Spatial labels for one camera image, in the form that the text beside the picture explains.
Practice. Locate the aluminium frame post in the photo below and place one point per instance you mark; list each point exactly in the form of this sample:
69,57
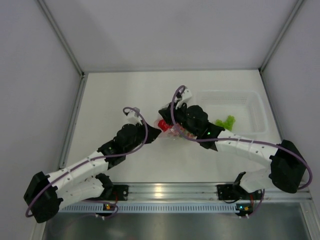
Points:
281,34
59,34

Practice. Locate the red fake food piece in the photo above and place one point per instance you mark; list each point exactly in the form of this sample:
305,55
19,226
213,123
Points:
163,125

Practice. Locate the aluminium frame post right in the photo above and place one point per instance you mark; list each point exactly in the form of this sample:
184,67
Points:
281,34

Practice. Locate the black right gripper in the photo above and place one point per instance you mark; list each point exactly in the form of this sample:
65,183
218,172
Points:
167,114

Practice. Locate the green fake grapes bunch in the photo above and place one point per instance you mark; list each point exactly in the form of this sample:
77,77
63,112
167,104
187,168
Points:
227,124

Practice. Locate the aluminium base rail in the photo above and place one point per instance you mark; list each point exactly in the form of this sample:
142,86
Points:
199,191

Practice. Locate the white perforated plastic basket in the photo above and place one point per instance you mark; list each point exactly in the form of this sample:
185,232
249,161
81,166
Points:
245,106

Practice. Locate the aluminium frame post left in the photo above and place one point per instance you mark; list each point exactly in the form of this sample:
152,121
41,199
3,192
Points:
59,34

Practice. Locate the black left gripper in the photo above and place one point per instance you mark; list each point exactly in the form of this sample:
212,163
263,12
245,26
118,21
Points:
152,132

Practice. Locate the grey slotted cable duct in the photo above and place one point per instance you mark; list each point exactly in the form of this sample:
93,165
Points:
105,208

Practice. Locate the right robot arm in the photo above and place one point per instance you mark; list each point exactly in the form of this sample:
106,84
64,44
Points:
283,165

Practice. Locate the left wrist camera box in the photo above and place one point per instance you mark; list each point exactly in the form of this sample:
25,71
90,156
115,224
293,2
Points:
132,115

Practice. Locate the clear zip top bag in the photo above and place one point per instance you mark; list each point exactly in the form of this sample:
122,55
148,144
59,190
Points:
174,134

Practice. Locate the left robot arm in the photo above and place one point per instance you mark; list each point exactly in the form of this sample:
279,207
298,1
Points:
47,193

